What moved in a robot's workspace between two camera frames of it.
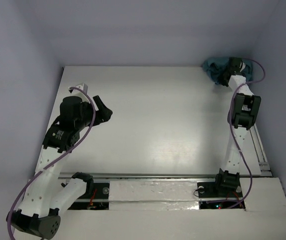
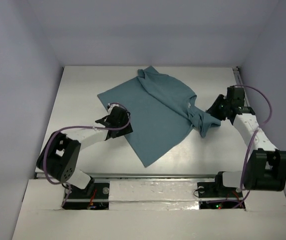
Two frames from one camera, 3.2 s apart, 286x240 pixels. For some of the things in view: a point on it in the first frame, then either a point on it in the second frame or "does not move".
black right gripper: x=224 y=82 to x=212 y=109
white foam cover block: x=153 y=195 does not move
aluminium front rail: x=145 y=176 does not move
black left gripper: x=97 y=113 to x=119 y=128
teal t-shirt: x=216 y=67 to x=161 y=109
